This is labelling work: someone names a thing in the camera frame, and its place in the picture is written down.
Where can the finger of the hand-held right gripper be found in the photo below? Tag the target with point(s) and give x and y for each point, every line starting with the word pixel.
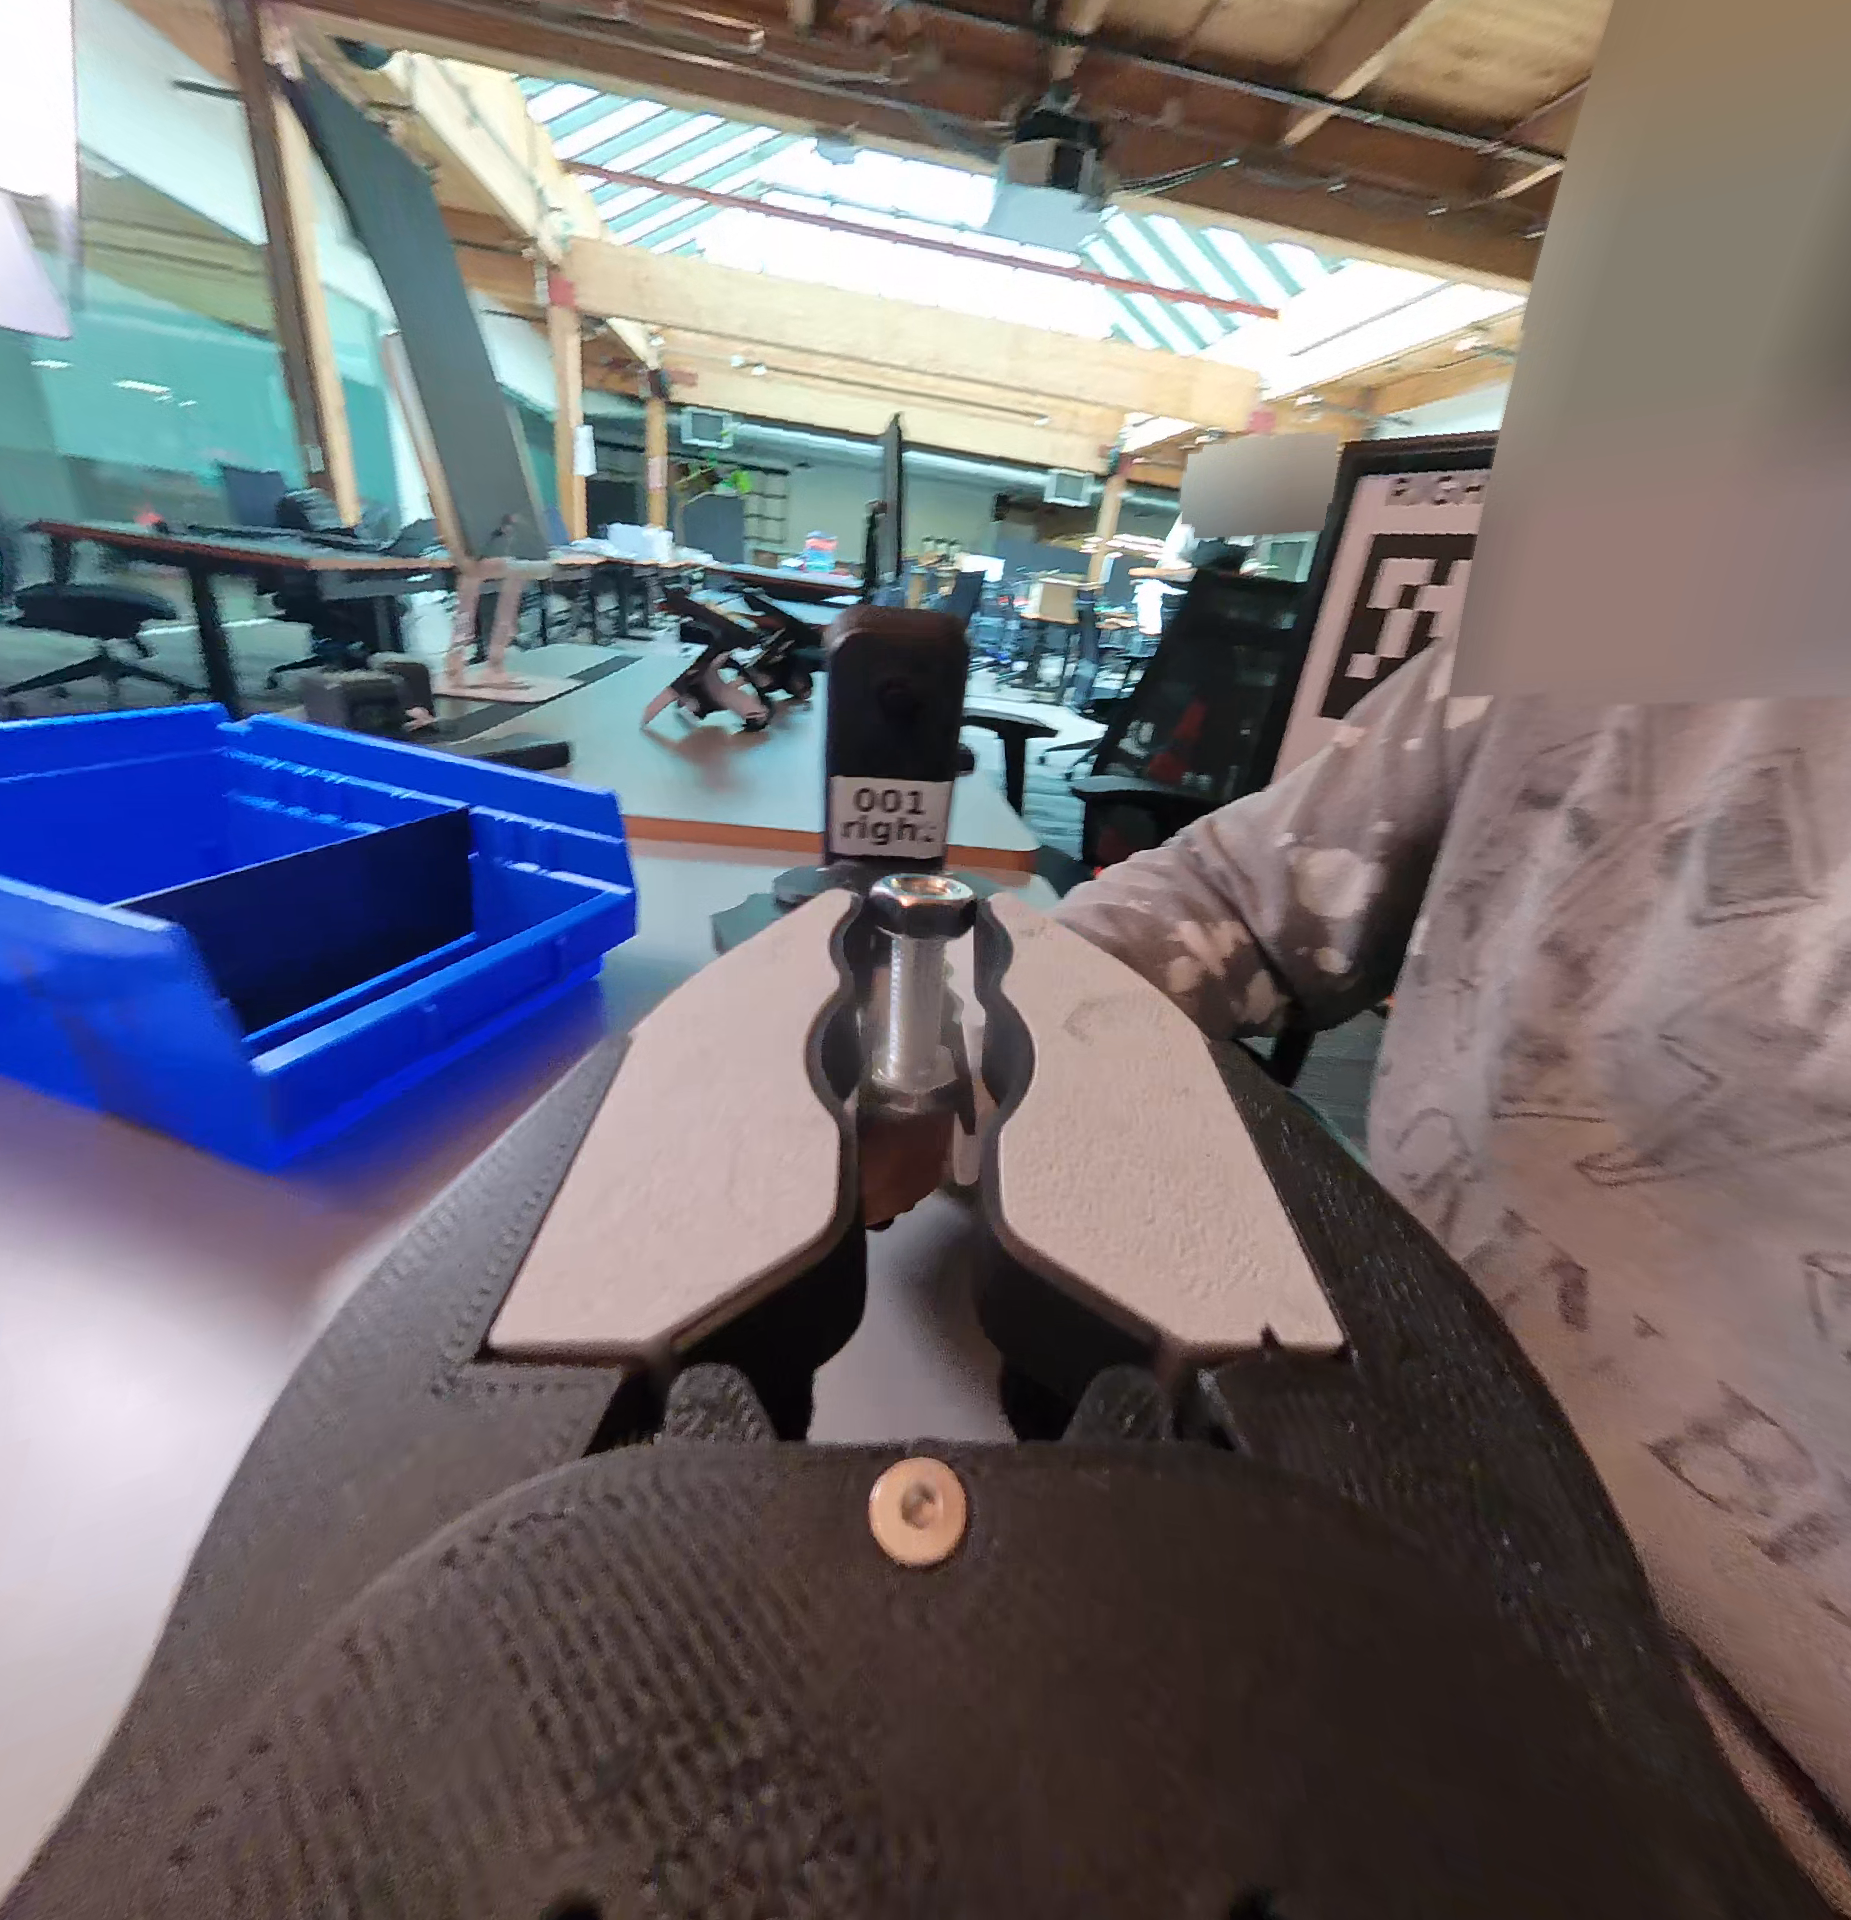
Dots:
pixel 969 1102

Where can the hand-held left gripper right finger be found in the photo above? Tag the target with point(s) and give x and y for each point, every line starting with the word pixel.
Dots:
pixel 1150 1170

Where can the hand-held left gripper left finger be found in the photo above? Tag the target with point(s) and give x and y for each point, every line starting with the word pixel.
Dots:
pixel 685 1155

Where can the silver threaded bolt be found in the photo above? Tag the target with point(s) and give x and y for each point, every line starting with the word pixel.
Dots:
pixel 909 1018

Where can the person's right forearm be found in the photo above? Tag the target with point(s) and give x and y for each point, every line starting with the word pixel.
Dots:
pixel 1283 870

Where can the person's right hand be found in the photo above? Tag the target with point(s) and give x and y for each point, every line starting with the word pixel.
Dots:
pixel 897 1171

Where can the black computer monitor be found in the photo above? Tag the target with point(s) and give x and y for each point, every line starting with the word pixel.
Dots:
pixel 889 511

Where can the grey table orange edge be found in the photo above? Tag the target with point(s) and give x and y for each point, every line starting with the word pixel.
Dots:
pixel 685 780

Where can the blue plastic bin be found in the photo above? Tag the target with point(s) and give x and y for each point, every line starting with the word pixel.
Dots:
pixel 415 1033

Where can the black mesh chair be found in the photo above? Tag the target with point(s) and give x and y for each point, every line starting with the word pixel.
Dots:
pixel 1208 705

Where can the wooden panel stand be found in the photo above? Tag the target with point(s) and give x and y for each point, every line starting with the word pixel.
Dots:
pixel 494 644

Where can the black bin divider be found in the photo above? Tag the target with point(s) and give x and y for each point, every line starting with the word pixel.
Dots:
pixel 342 917

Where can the person in patterned grey hoodie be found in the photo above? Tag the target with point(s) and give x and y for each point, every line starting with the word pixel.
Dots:
pixel 1646 1200

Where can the black white marker board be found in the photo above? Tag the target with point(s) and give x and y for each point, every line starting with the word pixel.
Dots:
pixel 1389 599

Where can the small black box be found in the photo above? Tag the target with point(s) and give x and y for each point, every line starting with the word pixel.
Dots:
pixel 362 696

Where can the ceiling heater unit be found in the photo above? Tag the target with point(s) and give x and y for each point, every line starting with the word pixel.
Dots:
pixel 1047 180

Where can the black leaning panel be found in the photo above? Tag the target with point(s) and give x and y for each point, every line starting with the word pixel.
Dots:
pixel 430 328

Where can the wooden office desk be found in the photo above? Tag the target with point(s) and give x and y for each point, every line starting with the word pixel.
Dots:
pixel 236 543

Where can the black office chair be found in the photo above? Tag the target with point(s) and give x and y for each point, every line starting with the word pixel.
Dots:
pixel 93 616

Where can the white foam board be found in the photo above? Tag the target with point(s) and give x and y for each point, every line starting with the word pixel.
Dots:
pixel 17 151

